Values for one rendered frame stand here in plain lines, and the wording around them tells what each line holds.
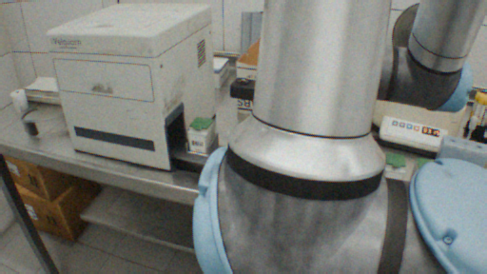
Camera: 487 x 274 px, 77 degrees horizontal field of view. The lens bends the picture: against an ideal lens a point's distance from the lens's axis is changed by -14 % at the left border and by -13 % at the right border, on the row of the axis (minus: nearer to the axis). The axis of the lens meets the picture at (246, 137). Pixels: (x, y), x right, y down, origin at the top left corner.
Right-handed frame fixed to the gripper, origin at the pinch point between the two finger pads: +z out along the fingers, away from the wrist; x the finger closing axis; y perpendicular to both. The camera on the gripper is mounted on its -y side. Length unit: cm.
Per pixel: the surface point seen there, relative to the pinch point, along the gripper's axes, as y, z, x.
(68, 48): -41.4, -0.9, -4.4
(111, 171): -21.1, 17.8, -8.2
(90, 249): -30, 124, 24
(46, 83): -66, 40, 22
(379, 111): 23.8, -15.1, 26.2
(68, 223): -46, 118, 26
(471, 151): 38.0, -27.6, 7.1
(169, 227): -3, 77, 31
